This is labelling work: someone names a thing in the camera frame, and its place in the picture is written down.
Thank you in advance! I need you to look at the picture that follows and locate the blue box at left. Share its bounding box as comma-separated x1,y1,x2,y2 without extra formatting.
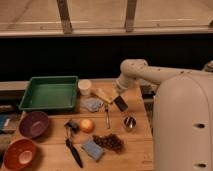
0,115,18,133

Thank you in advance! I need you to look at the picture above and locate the crumpled grey cloth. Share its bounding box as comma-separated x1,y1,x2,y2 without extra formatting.
82,98,103,112

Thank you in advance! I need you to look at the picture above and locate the small dark toy object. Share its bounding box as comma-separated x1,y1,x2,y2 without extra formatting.
65,119,79,133

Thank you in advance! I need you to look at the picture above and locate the orange fruit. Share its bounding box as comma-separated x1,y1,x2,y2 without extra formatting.
80,119,94,133

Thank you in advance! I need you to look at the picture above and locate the black eraser block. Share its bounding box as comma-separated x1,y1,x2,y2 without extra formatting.
114,96,128,112

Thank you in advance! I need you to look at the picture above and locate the purple bowl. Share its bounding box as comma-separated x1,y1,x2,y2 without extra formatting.
19,111,49,139

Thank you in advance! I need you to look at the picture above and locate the black handled knife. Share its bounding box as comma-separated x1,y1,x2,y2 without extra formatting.
65,128,83,168

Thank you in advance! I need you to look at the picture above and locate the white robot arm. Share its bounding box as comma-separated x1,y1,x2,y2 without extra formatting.
114,59,213,171

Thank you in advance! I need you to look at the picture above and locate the blue sponge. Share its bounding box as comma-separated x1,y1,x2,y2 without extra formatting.
81,140,104,162

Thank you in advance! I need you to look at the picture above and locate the dark grape bunch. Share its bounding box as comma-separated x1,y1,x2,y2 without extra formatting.
92,134,124,153

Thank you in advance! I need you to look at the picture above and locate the orange bowl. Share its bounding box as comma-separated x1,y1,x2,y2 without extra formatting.
3,139,37,171

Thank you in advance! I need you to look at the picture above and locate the white cup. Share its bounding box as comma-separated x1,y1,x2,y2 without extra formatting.
78,79,92,95

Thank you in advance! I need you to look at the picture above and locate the yellow banana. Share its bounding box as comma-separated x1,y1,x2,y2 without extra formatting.
94,88,112,104

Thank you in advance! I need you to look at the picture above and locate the green plastic tray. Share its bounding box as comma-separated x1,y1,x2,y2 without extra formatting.
19,76,78,111

